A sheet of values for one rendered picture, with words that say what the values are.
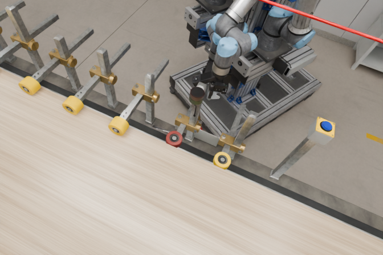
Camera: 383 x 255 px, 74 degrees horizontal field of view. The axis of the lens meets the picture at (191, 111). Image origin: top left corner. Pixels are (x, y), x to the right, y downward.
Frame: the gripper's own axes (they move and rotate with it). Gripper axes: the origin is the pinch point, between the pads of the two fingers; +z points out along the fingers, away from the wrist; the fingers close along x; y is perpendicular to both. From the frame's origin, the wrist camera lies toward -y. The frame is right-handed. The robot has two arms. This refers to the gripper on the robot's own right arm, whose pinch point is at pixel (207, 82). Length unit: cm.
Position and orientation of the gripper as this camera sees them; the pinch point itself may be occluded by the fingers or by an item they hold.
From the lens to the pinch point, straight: 157.5
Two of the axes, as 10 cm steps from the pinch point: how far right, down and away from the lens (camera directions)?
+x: -9.1, -3.9, 1.4
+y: 3.9, -7.2, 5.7
